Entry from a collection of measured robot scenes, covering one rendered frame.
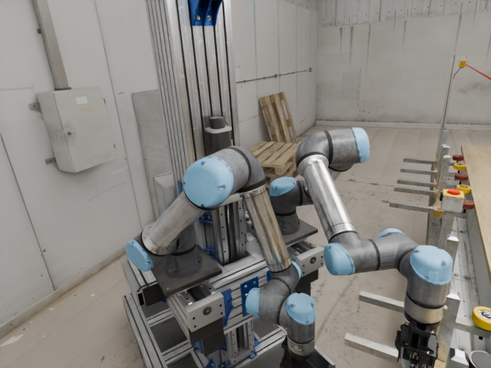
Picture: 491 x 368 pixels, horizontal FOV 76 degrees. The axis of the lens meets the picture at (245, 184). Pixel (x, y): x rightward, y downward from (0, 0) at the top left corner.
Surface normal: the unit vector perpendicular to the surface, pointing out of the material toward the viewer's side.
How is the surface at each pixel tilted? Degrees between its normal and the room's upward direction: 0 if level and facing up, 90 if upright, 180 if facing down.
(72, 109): 90
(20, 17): 90
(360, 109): 90
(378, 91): 90
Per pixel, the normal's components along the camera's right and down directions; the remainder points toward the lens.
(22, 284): 0.88, 0.12
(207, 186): -0.41, 0.27
